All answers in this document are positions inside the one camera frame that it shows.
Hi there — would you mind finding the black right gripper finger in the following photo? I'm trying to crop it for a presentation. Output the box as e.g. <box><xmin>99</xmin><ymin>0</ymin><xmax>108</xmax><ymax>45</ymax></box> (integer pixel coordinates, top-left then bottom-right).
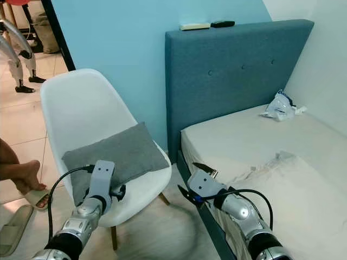
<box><xmin>177</xmin><ymin>184</ymin><xmax>196</xmax><ymax>205</ymax></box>
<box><xmin>192</xmin><ymin>161</ymin><xmax>219</xmax><ymax>177</ymax></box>

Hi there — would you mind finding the grey fabric pillow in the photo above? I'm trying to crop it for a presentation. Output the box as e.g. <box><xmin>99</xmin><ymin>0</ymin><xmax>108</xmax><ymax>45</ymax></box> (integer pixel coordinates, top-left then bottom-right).
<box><xmin>61</xmin><ymin>121</ymin><xmax>170</xmax><ymax>209</ymax></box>

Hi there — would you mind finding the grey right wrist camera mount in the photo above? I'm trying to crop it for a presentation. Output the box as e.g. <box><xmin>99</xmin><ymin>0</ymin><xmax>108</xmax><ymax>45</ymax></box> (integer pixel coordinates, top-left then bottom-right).
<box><xmin>189</xmin><ymin>170</ymin><xmax>227</xmax><ymax>202</ymax></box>

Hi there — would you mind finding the black remote control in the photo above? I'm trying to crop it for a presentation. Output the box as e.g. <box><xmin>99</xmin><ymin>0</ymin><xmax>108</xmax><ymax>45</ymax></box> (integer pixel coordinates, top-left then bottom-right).
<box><xmin>210</xmin><ymin>20</ymin><xmax>235</xmax><ymax>28</ymax></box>

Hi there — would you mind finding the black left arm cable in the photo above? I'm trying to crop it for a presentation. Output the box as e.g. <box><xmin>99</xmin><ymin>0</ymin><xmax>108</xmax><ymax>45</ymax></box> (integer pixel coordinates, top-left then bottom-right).
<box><xmin>48</xmin><ymin>164</ymin><xmax>95</xmax><ymax>244</ymax></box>

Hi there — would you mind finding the blue fabric headboard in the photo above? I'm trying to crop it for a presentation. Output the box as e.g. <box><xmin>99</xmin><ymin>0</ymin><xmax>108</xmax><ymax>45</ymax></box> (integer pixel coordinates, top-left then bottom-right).
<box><xmin>164</xmin><ymin>19</ymin><xmax>315</xmax><ymax>158</ymax></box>

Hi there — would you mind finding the white bed mattress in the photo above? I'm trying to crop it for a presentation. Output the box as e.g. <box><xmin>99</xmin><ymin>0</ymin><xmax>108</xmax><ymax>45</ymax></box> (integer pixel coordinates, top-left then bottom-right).
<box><xmin>181</xmin><ymin>103</ymin><xmax>347</xmax><ymax>260</ymax></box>

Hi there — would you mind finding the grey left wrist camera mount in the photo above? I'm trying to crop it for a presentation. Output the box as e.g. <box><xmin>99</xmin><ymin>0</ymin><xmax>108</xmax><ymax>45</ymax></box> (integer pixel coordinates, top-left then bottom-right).
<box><xmin>89</xmin><ymin>160</ymin><xmax>115</xmax><ymax>200</ymax></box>

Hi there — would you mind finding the brown sack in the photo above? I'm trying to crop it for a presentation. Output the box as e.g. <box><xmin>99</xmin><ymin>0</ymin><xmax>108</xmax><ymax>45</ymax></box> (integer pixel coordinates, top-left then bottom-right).
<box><xmin>33</xmin><ymin>12</ymin><xmax>60</xmax><ymax>54</ymax></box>

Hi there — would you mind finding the dark blue bed frame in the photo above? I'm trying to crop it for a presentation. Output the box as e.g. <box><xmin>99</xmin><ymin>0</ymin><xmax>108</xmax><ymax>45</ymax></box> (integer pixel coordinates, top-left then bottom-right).
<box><xmin>173</xmin><ymin>151</ymin><xmax>223</xmax><ymax>260</ymax></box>

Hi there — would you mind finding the black door frame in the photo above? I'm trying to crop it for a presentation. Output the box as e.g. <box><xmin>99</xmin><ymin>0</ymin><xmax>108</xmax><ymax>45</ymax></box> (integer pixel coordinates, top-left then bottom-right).
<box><xmin>41</xmin><ymin>0</ymin><xmax>75</xmax><ymax>71</ymax></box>

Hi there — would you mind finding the beige slide sandal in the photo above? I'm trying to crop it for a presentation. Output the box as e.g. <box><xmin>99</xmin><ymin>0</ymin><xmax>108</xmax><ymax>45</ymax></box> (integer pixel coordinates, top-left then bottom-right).
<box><xmin>0</xmin><ymin>204</ymin><xmax>35</xmax><ymax>257</ymax></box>
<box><xmin>17</xmin><ymin>187</ymin><xmax>52</xmax><ymax>211</ymax></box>

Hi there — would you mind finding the white blue plastic bag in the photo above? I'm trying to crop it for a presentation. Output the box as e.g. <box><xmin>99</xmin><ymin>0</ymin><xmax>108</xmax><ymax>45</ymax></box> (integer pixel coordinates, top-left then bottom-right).
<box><xmin>260</xmin><ymin>89</ymin><xmax>308</xmax><ymax>121</ymax></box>

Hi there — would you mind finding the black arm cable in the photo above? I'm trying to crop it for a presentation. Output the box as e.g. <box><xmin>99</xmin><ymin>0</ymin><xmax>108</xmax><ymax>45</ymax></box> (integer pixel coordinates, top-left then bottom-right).
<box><xmin>48</xmin><ymin>164</ymin><xmax>95</xmax><ymax>244</ymax></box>
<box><xmin>201</xmin><ymin>188</ymin><xmax>274</xmax><ymax>233</ymax></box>

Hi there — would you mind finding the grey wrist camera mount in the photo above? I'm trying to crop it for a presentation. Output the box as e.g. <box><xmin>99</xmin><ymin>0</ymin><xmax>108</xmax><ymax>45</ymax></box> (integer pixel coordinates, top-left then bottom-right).
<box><xmin>89</xmin><ymin>160</ymin><xmax>115</xmax><ymax>200</ymax></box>
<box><xmin>189</xmin><ymin>170</ymin><xmax>227</xmax><ymax>202</ymax></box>

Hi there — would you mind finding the person in black shorts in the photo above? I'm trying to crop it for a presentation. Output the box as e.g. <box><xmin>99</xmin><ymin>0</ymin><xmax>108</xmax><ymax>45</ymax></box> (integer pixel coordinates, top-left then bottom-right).
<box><xmin>0</xmin><ymin>140</ymin><xmax>43</xmax><ymax>196</ymax></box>

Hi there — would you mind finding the cream remote control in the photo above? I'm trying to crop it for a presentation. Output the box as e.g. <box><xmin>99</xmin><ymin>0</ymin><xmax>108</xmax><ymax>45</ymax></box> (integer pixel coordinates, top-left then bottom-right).
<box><xmin>179</xmin><ymin>23</ymin><xmax>211</xmax><ymax>31</ymax></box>

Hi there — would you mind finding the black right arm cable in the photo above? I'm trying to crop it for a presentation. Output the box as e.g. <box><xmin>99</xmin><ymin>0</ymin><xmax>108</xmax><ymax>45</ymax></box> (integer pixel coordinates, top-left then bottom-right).
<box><xmin>201</xmin><ymin>188</ymin><xmax>274</xmax><ymax>233</ymax></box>

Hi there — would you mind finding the white plastic chair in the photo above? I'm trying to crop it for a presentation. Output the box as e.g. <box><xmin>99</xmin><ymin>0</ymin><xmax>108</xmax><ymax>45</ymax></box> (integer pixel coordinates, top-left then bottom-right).
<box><xmin>40</xmin><ymin>68</ymin><xmax>172</xmax><ymax>251</ymax></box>

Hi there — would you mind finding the silver humanoid robot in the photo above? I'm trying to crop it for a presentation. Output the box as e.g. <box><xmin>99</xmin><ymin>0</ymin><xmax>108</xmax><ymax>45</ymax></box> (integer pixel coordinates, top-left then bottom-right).
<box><xmin>0</xmin><ymin>4</ymin><xmax>47</xmax><ymax>94</ymax></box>

